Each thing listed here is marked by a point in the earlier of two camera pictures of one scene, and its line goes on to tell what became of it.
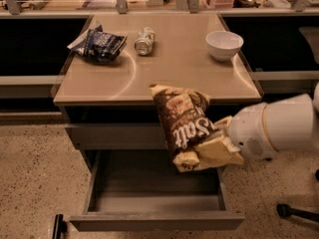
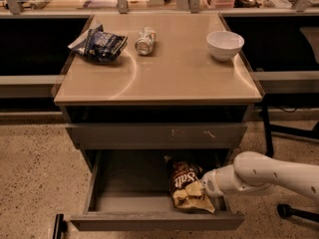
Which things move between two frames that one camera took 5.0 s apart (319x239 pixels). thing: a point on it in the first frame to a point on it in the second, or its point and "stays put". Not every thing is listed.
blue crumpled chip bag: [98, 45] stays put
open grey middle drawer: [145, 190] stays put
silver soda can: [146, 39] stays put
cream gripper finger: [224, 122] to [194, 189]
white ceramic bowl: [223, 45] stays put
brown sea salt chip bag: [185, 120] to [185, 186]
